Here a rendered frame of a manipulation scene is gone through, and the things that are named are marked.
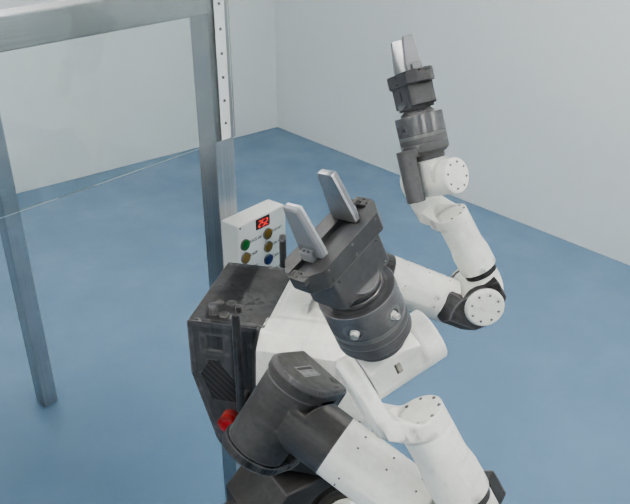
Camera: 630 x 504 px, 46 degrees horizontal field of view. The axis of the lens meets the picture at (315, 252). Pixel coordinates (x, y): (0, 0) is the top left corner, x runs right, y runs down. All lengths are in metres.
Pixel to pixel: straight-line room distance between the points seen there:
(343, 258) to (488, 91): 3.89
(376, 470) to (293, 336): 0.25
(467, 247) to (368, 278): 0.67
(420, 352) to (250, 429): 0.29
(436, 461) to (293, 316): 0.37
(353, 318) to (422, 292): 0.66
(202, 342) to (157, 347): 2.23
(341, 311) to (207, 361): 0.47
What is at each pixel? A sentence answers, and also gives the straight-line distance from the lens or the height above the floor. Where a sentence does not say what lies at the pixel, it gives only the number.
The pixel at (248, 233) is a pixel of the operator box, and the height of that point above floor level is 1.12.
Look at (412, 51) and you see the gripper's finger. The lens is 1.37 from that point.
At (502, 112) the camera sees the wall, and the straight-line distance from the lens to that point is 4.55.
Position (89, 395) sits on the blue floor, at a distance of 3.21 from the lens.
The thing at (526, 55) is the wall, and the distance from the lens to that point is 4.40.
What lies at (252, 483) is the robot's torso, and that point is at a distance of 1.38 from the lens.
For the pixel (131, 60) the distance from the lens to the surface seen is 1.54.
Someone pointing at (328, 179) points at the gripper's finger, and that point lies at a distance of 0.73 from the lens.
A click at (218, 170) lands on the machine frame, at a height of 1.28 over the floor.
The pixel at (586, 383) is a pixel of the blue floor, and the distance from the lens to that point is 3.33.
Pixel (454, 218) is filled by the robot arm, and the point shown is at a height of 1.34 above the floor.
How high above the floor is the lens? 1.92
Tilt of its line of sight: 28 degrees down
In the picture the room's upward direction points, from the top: straight up
